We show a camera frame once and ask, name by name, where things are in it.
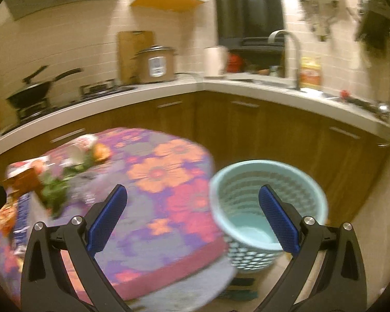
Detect orange panda snack bag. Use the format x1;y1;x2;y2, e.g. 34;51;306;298
0;193;31;255

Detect green leafy vegetable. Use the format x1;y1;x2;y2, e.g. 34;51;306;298
38;156;96;218

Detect red white paper cup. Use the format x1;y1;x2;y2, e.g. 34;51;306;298
62;144;86;166

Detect plastic bottle peach label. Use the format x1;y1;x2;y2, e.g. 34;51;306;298
55;134;98;157

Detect orange peel piece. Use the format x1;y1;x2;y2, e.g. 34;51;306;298
92;143;112;163

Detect light blue mesh trash basket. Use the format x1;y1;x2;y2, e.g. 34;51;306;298
209;160;328;272

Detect wooden kitchen cabinets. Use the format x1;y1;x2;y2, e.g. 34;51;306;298
0;92;389;225

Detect black gas stove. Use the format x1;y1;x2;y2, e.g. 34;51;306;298
0;79;137;136

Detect floral purple tablecloth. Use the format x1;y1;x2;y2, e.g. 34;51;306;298
22;128;235;311

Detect black wok pan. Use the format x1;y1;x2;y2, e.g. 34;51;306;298
7;65;83;109

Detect red tomato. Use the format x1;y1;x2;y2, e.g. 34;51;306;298
339;89;350;100

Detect yellow detergent bottle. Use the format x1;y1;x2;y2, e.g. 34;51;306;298
300;57;322;90

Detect wooden cutting board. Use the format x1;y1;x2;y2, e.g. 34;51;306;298
117;31;155;85

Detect brown rice cooker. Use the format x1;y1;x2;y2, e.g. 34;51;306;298
134;45;175;84

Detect chrome sink faucet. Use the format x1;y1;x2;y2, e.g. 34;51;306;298
267;29;302;91

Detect white electric kettle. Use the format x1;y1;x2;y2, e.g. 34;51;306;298
203;46;229;78

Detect dark window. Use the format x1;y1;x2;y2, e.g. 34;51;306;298
216;0;284;40

